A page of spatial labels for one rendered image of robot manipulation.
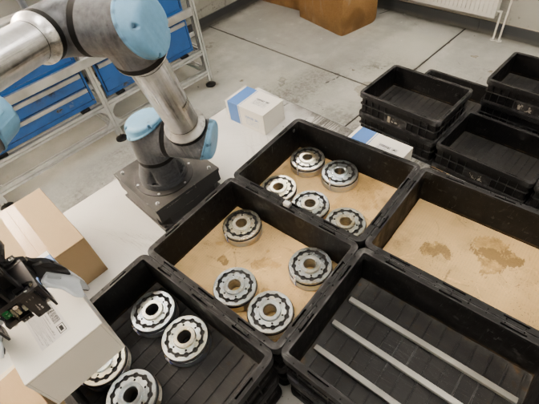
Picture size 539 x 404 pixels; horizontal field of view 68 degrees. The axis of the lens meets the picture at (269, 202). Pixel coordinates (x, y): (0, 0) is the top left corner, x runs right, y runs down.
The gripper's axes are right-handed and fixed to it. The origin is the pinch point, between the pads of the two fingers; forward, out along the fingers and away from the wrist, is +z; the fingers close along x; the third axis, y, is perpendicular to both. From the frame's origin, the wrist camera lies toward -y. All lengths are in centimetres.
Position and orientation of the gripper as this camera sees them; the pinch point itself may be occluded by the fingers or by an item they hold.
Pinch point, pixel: (46, 317)
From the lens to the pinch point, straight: 74.9
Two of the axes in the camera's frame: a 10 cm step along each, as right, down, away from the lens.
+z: 1.1, 6.6, 7.4
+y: 7.1, 4.7, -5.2
